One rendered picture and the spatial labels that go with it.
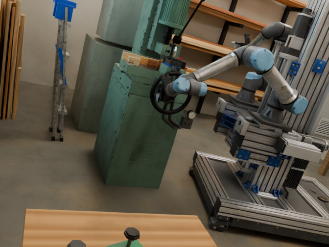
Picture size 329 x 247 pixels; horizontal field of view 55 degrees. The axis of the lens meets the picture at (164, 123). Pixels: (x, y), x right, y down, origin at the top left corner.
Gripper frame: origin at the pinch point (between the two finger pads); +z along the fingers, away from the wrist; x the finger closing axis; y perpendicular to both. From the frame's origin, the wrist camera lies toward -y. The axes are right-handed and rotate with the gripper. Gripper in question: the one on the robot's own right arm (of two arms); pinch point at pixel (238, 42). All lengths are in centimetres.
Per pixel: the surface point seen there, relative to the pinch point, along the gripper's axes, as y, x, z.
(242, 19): -20, 85, 131
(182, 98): 38, -79, -66
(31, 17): 18, -184, 175
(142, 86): 32, -110, -66
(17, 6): -2, -192, 38
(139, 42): 7, -104, -26
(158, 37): 1, -95, -41
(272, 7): -45, 168, 180
